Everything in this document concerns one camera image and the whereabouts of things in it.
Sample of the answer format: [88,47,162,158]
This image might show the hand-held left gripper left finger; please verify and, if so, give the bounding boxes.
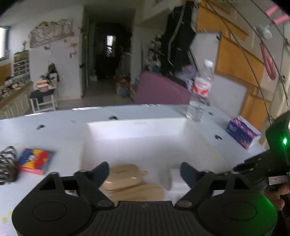
[38,162,115,210]

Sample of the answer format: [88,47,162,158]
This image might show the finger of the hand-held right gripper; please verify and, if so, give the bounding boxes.
[233,159,257,176]

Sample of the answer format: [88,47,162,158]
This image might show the person's right hand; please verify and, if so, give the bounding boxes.
[264,178,290,212]

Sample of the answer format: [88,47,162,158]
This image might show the white plastic clip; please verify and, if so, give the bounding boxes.
[256,24,273,39]

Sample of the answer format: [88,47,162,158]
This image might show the clear plastic water bottle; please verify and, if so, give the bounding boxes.
[185,59,215,123]

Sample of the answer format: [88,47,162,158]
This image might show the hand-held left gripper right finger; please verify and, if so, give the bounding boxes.
[174,162,244,209]

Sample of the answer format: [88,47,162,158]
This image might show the purple floral tissue pack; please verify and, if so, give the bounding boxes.
[226,115,262,150]

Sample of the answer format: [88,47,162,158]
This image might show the black hanging jacket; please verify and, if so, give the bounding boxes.
[160,2,197,76]

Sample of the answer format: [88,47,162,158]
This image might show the cluttered kitchen counter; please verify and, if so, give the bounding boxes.
[0,80,34,119]

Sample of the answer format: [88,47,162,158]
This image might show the pink plastic hanger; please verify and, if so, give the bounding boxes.
[259,43,277,80]

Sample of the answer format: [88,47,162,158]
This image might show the purple sofa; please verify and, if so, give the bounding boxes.
[133,71,193,105]

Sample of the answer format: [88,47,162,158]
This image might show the white cardboard box tray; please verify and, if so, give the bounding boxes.
[83,117,234,203]

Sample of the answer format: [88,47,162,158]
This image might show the pile of colourful packages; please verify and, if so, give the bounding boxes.
[115,77,132,97]

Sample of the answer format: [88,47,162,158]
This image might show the white stool with dark seat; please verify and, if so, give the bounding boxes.
[29,89,57,113]

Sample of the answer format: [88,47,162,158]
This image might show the pink pot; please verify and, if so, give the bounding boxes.
[36,80,49,92]

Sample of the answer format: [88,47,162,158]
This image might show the white drawer unit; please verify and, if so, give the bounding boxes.
[12,51,30,78]

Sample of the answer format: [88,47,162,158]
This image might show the red and blue flat box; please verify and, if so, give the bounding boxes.
[18,148,56,176]

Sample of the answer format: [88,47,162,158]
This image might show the black and white striped bag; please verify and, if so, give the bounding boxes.
[0,146,19,183]

